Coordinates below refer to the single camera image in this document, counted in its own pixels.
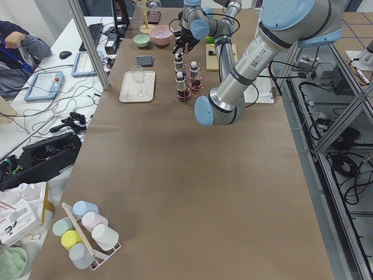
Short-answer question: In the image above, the copper wire bottle basket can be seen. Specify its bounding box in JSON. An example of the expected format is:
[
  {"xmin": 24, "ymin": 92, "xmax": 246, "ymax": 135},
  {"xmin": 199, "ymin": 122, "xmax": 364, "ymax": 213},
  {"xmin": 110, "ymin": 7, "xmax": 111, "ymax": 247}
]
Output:
[{"xmin": 174, "ymin": 63, "xmax": 204, "ymax": 102}]

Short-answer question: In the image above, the tea bottle white cap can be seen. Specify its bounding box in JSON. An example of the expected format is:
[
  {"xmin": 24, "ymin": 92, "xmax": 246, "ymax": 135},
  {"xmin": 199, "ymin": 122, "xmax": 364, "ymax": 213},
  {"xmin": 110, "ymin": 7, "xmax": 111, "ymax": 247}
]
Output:
[{"xmin": 174, "ymin": 52, "xmax": 185, "ymax": 72}]

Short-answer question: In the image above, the black computer mouse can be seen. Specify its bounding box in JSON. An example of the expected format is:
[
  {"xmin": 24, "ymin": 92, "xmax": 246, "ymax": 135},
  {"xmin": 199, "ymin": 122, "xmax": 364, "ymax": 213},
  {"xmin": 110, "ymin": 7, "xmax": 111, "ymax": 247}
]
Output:
[{"xmin": 59, "ymin": 51, "xmax": 72, "ymax": 60}]

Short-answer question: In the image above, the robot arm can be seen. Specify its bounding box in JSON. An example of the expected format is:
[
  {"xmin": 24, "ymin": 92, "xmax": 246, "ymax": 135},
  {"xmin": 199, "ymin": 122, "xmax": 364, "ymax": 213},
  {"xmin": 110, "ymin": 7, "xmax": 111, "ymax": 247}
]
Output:
[
  {"xmin": 194, "ymin": 1, "xmax": 344, "ymax": 126},
  {"xmin": 173, "ymin": 1, "xmax": 242, "ymax": 80}
]

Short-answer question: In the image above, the green lime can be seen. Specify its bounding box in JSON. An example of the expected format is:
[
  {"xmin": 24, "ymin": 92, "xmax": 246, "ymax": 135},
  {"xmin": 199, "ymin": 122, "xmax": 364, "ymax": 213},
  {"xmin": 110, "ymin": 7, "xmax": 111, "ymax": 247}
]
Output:
[{"xmin": 205, "ymin": 36, "xmax": 214, "ymax": 44}]

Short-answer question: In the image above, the green bowl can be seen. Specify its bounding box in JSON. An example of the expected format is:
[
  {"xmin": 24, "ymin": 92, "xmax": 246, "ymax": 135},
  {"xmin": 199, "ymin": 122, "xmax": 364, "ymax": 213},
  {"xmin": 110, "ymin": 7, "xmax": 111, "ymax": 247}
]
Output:
[
  {"xmin": 133, "ymin": 34, "xmax": 150, "ymax": 48},
  {"xmin": 1, "ymin": 245, "xmax": 27, "ymax": 279}
]

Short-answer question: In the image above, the seated person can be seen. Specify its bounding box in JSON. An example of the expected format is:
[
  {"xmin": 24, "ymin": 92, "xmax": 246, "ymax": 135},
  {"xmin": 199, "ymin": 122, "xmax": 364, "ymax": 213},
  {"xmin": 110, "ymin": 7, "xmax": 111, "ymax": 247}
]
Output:
[{"xmin": 1, "ymin": 20, "xmax": 52, "ymax": 101}]

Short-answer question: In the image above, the pink bowl of ice cubes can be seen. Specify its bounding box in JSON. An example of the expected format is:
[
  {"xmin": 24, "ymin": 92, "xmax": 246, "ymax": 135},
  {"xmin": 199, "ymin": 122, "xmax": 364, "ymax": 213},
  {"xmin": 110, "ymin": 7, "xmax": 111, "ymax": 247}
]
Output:
[{"xmin": 149, "ymin": 25, "xmax": 174, "ymax": 46}]

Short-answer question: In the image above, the clear wine glass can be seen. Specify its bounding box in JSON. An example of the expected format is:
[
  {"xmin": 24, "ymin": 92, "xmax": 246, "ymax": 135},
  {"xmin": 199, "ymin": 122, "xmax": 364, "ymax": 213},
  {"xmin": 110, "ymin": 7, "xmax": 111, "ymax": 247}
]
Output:
[{"xmin": 131, "ymin": 65, "xmax": 148, "ymax": 97}]

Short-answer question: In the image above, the yellow cup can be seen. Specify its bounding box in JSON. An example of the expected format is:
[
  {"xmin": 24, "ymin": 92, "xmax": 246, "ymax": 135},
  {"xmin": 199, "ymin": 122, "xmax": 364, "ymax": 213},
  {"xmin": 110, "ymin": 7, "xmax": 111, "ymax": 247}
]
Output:
[{"xmin": 61, "ymin": 230, "xmax": 83, "ymax": 251}]

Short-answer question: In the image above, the blue teach pendant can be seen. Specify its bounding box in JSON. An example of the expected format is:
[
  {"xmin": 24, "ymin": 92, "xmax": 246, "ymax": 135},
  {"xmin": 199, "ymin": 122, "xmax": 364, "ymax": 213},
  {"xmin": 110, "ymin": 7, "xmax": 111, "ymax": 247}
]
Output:
[
  {"xmin": 71, "ymin": 51, "xmax": 96, "ymax": 78},
  {"xmin": 24, "ymin": 71, "xmax": 64, "ymax": 102}
]

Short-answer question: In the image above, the white cup rack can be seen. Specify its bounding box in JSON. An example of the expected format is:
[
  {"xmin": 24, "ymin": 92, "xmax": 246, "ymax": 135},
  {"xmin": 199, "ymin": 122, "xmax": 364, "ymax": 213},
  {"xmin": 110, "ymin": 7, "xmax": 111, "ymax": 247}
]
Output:
[{"xmin": 62, "ymin": 202, "xmax": 121, "ymax": 271}]

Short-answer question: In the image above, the black open case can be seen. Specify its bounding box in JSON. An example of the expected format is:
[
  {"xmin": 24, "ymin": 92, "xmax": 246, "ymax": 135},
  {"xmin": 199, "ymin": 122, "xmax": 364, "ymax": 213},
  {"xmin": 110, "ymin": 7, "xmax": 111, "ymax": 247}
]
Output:
[{"xmin": 1, "ymin": 132, "xmax": 82, "ymax": 191}]

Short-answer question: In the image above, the white cup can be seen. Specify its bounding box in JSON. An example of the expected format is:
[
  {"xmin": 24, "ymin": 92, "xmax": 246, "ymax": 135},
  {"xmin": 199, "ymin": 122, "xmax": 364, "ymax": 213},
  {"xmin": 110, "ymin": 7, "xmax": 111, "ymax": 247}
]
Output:
[{"xmin": 92, "ymin": 224, "xmax": 119, "ymax": 251}]

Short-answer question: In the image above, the black handheld gimbal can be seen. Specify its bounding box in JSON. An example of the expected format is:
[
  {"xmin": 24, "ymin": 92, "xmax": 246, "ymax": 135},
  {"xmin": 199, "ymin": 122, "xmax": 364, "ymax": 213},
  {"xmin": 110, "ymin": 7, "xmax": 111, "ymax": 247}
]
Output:
[{"xmin": 50, "ymin": 112, "xmax": 87, "ymax": 133}]

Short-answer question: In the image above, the green bowl bottom left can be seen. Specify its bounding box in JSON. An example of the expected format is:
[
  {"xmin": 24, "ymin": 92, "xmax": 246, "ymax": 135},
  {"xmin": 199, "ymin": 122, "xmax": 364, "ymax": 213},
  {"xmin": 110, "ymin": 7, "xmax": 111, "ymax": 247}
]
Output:
[{"xmin": 1, "ymin": 245, "xmax": 27, "ymax": 279}]

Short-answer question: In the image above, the black keyboard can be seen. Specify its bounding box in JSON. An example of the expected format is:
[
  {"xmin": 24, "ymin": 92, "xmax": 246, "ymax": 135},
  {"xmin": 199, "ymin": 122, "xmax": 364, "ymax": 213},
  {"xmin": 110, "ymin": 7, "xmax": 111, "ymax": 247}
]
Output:
[{"xmin": 88, "ymin": 23, "xmax": 103, "ymax": 48}]

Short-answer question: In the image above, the cream rabbit tray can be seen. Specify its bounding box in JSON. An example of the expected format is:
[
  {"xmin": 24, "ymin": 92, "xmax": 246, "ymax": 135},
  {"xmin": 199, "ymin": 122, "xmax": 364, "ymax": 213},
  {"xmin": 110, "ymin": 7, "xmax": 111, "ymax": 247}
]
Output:
[{"xmin": 119, "ymin": 71, "xmax": 156, "ymax": 103}]

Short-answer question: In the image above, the blue cup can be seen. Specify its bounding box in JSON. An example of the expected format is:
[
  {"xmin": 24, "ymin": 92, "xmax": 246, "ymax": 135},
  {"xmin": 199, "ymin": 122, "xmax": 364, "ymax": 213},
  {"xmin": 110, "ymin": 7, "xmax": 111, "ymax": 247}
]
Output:
[{"xmin": 72, "ymin": 200, "xmax": 98, "ymax": 218}]

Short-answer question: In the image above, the wooden cutting board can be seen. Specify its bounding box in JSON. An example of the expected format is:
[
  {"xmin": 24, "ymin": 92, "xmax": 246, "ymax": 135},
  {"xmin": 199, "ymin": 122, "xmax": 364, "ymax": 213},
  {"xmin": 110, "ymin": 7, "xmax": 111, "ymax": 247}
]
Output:
[{"xmin": 205, "ymin": 43, "xmax": 237, "ymax": 72}]

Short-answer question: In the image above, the aluminium frame post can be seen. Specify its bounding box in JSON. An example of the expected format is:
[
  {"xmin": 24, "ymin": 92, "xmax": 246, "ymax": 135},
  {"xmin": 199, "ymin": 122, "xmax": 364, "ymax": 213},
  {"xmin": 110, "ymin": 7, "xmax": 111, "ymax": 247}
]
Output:
[{"xmin": 67, "ymin": 0, "xmax": 109, "ymax": 90}]

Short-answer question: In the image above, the white cardboard box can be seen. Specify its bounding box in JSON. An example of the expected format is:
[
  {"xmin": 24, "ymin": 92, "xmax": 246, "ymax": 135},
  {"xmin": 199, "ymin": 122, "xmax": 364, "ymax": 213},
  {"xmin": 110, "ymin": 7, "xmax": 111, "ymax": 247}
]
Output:
[{"xmin": 1, "ymin": 202, "xmax": 41, "ymax": 245}]

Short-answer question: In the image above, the wooden mug tree stand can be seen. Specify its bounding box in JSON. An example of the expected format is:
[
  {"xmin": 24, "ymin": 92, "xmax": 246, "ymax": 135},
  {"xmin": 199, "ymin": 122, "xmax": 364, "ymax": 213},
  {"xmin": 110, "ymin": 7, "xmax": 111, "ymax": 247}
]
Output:
[{"xmin": 133, "ymin": 0, "xmax": 154, "ymax": 34}]

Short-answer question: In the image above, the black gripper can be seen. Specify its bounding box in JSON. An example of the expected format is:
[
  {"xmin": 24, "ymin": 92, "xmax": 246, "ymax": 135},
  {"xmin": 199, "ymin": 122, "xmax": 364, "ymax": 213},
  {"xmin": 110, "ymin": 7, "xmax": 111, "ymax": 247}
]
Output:
[{"xmin": 174, "ymin": 27, "xmax": 200, "ymax": 54}]

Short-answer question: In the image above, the green cup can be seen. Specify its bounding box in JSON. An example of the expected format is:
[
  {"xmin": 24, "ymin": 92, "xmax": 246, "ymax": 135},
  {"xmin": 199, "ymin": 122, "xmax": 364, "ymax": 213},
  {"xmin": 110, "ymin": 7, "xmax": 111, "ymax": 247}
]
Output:
[{"xmin": 52, "ymin": 217, "xmax": 75, "ymax": 237}]

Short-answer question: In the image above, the pink cup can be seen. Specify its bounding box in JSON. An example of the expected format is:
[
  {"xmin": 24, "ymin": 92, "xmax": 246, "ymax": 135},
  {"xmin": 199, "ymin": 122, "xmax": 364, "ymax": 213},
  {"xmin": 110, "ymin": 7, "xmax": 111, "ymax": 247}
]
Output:
[{"xmin": 82, "ymin": 211, "xmax": 108, "ymax": 232}]

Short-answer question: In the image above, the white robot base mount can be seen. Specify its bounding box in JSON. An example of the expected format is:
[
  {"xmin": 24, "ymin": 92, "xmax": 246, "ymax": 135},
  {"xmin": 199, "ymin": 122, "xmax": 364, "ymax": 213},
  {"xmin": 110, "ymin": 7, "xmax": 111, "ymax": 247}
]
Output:
[{"xmin": 244, "ymin": 77, "xmax": 275, "ymax": 104}]

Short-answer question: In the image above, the grey cup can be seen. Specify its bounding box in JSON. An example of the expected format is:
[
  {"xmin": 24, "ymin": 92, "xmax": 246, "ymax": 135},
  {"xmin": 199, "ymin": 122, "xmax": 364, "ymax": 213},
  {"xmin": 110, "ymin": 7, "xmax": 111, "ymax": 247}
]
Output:
[{"xmin": 69, "ymin": 243, "xmax": 94, "ymax": 270}]

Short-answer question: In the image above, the tea bottle in basket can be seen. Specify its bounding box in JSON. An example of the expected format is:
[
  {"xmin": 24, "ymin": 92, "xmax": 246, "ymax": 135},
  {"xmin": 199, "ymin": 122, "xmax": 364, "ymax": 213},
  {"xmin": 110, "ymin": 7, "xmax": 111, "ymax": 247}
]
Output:
[
  {"xmin": 189, "ymin": 61, "xmax": 202, "ymax": 90},
  {"xmin": 175, "ymin": 71, "xmax": 189, "ymax": 102}
]

